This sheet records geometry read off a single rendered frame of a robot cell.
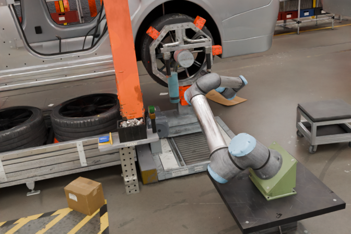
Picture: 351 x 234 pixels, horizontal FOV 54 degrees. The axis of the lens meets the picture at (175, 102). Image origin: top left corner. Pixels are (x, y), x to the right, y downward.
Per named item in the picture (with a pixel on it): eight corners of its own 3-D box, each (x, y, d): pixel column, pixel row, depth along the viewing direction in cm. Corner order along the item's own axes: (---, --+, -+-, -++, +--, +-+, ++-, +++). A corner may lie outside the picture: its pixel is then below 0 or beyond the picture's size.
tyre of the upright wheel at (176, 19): (220, 35, 331) (162, -2, 308) (229, 39, 310) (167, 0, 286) (184, 93, 344) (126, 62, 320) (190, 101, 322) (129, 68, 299)
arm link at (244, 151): (271, 159, 191) (250, 143, 184) (248, 175, 198) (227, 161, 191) (265, 140, 203) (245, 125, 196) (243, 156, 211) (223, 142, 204)
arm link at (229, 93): (238, 94, 287) (229, 86, 282) (229, 103, 292) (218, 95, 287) (237, 89, 295) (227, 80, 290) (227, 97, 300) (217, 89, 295)
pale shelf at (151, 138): (155, 131, 264) (154, 127, 262) (159, 141, 248) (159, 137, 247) (98, 141, 256) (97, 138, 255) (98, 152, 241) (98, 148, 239)
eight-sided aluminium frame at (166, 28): (211, 79, 317) (208, 19, 297) (213, 81, 311) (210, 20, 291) (153, 88, 308) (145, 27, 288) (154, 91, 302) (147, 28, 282)
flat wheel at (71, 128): (114, 109, 354) (110, 87, 345) (141, 131, 300) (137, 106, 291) (48, 127, 326) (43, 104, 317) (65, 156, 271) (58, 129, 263)
